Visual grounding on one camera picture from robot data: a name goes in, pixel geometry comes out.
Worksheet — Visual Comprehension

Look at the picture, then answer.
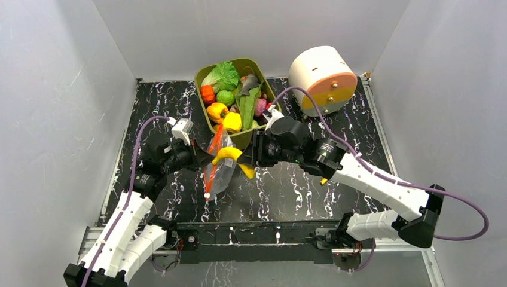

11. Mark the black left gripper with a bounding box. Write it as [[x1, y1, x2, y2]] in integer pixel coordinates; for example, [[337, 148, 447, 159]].
[[162, 137, 215, 175]]

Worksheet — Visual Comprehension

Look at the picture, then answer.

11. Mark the yellow banana pepper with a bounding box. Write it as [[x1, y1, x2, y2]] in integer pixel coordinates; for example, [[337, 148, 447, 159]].
[[212, 146, 256, 179]]

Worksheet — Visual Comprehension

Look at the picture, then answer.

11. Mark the clear zip top bag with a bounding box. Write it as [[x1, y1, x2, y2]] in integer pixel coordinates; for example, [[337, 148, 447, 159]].
[[203, 124, 237, 201]]

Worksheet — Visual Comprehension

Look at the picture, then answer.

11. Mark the green leafy vegetable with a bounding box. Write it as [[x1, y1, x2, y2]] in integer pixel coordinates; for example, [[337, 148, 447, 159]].
[[236, 87, 261, 131]]

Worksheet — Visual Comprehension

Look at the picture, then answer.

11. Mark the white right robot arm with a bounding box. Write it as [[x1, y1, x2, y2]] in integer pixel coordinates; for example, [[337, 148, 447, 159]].
[[237, 117, 444, 249]]

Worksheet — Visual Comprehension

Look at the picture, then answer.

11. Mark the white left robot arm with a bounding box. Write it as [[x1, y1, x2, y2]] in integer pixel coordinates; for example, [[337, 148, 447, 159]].
[[63, 139, 214, 286]]

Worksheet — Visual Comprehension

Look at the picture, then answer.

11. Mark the olive green plastic bin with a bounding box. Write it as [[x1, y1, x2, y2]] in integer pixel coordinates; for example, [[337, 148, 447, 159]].
[[195, 58, 275, 150]]

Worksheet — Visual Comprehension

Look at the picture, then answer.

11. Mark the orange yellow bell pepper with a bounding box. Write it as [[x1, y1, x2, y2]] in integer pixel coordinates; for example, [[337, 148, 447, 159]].
[[206, 102, 229, 124]]

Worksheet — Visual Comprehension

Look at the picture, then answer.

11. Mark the green bumpy citrus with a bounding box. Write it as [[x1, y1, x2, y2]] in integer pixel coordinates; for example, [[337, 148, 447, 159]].
[[216, 90, 236, 107]]

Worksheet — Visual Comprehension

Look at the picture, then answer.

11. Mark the orange mini pumpkin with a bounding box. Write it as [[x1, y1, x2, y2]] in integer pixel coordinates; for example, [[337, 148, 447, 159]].
[[200, 85, 216, 105]]

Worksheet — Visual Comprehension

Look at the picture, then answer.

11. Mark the green lettuce head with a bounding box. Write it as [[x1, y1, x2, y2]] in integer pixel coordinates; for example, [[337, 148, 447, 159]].
[[200, 61, 240, 94]]

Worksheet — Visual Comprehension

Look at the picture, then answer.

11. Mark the white cylindrical drawer box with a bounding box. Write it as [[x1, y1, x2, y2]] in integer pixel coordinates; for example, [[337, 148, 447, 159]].
[[288, 46, 358, 115]]

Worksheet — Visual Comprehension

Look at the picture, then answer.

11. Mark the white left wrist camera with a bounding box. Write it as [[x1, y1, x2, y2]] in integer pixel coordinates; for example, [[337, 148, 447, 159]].
[[171, 118, 193, 146]]

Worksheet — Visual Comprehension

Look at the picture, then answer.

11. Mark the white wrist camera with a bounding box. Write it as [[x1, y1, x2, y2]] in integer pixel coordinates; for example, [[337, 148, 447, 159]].
[[171, 118, 193, 146], [262, 103, 284, 130]]

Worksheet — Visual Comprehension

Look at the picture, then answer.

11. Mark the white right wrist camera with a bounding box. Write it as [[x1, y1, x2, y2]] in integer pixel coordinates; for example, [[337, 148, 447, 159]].
[[262, 103, 284, 130]]

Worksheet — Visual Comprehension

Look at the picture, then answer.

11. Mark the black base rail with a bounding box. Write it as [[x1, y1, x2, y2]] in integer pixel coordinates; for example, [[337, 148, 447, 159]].
[[172, 220, 338, 264]]

